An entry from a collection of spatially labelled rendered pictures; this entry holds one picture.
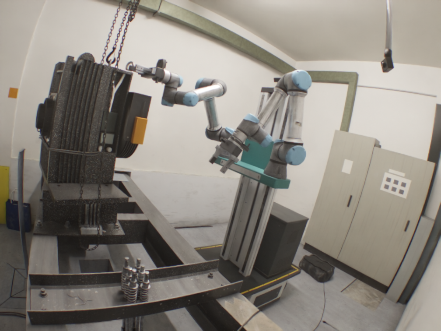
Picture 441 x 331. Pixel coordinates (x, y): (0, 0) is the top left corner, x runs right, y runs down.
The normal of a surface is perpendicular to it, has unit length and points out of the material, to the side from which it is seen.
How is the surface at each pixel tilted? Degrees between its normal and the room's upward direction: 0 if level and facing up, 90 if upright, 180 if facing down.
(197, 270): 83
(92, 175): 90
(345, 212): 90
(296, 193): 90
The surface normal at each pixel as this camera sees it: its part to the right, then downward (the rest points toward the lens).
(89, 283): 0.60, 0.13
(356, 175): -0.79, -0.09
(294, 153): 0.23, 0.33
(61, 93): 0.73, 0.27
